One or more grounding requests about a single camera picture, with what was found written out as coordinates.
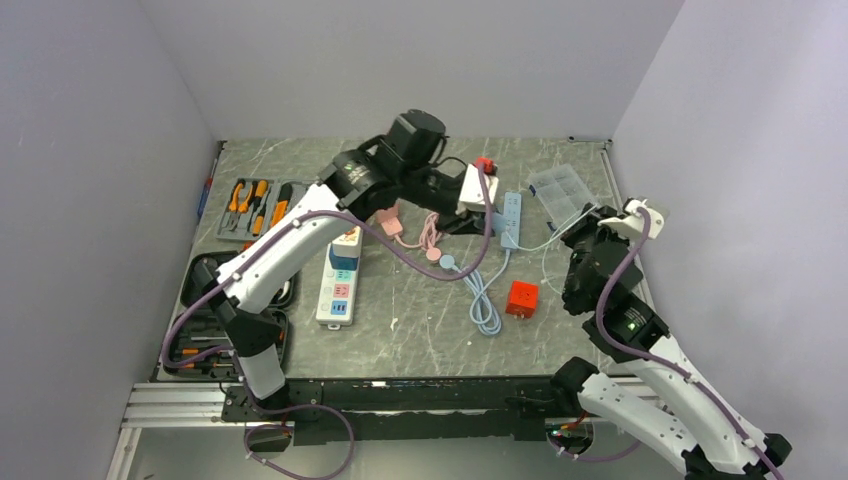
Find red cube socket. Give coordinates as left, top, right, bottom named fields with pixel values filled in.
left=505, top=280, right=539, bottom=319

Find pink power cable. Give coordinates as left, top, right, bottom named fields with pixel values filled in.
left=395, top=210, right=446, bottom=263

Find light blue power strip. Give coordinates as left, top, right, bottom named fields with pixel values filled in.
left=500, top=191, right=522, bottom=251

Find light blue power cable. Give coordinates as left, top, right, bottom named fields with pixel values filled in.
left=438, top=248, right=515, bottom=338

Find pink power strip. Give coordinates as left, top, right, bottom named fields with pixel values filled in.
left=375, top=205, right=403, bottom=239

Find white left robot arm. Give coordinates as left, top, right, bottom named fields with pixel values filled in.
left=192, top=110, right=497, bottom=420

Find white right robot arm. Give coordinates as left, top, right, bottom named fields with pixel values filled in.
left=550, top=199, right=792, bottom=479

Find clear plastic screw organizer box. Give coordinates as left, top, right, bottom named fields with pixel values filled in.
left=527, top=164, right=600, bottom=231

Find white cube adapter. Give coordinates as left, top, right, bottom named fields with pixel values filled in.
left=331, top=226, right=363, bottom=258

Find orange utility knife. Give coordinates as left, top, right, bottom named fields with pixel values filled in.
left=269, top=200, right=289, bottom=228

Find grey tool tray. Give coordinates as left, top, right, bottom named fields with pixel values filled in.
left=214, top=177, right=309, bottom=242

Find white long power strip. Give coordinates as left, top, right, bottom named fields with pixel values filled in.
left=315, top=242, right=361, bottom=331

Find black open tool case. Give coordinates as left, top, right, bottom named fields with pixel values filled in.
left=161, top=251, right=299, bottom=381

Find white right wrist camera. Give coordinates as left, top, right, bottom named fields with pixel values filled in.
left=598, top=197, right=670, bottom=240

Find orange handled pliers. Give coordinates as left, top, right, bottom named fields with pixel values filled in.
left=223, top=179, right=269, bottom=232

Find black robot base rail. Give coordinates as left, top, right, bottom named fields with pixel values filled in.
left=221, top=375, right=581, bottom=446

